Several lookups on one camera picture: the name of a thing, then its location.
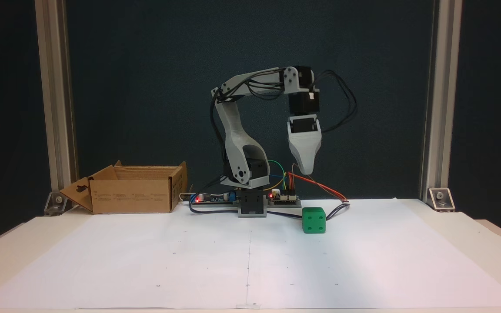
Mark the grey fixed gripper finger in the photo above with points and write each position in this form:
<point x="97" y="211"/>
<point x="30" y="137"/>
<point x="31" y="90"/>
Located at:
<point x="305" y="150"/>

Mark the blue circuit board red LED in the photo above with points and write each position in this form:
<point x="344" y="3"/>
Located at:
<point x="213" y="198"/>

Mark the brown cardboard box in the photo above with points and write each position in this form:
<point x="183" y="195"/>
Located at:
<point x="133" y="195"/>

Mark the large white paper sheet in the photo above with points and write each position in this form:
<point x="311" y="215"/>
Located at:
<point x="250" y="261"/>

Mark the aluminium frame post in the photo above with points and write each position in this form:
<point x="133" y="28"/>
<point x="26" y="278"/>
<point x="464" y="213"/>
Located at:
<point x="55" y="100"/>
<point x="441" y="100"/>

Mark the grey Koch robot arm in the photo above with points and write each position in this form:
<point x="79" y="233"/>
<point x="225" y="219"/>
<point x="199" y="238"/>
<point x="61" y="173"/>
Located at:
<point x="233" y="126"/>

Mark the aluminium corner bracket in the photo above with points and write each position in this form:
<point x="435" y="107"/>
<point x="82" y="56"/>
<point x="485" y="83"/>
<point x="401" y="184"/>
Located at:
<point x="441" y="199"/>
<point x="57" y="202"/>

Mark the green dice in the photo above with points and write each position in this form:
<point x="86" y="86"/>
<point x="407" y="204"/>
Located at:
<point x="313" y="221"/>

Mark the clear tape piece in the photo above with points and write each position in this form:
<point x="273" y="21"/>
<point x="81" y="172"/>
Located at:
<point x="248" y="305"/>

